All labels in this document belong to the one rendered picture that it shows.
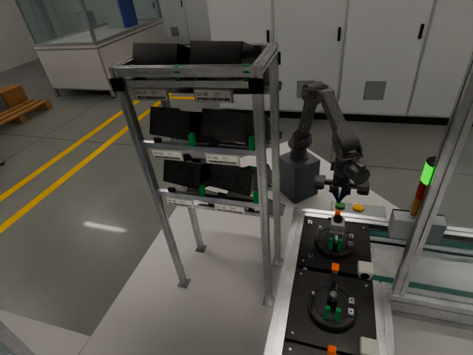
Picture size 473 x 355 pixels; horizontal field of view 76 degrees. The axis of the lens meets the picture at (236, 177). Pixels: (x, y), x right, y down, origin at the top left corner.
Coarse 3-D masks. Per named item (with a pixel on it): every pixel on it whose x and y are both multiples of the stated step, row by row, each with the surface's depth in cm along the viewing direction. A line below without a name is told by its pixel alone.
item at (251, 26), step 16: (208, 0) 355; (224, 0) 350; (240, 0) 345; (256, 0) 340; (272, 0) 337; (208, 16) 367; (224, 16) 360; (240, 16) 355; (256, 16) 349; (272, 16) 346; (224, 32) 371; (240, 32) 365; (256, 32) 360; (272, 32) 356; (240, 96) 414; (240, 112) 432
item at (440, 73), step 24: (456, 0) 288; (432, 24) 304; (456, 24) 299; (432, 48) 316; (456, 48) 310; (432, 72) 329; (456, 72) 322; (432, 96) 343; (456, 96) 336; (408, 120) 369; (432, 120) 361
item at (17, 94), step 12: (0, 96) 495; (12, 96) 514; (24, 96) 533; (0, 108) 498; (12, 108) 508; (24, 108) 507; (36, 108) 538; (48, 108) 529; (0, 120) 473; (12, 120) 492; (24, 120) 491
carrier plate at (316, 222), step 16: (304, 224) 118; (320, 224) 117; (352, 224) 116; (304, 240) 111; (368, 240) 109; (304, 256) 105; (320, 256) 105; (352, 256) 104; (368, 256) 103; (352, 272) 99
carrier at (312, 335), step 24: (312, 288) 95; (336, 288) 91; (360, 288) 94; (312, 312) 87; (336, 312) 82; (360, 312) 88; (288, 336) 84; (312, 336) 84; (336, 336) 83; (360, 336) 82
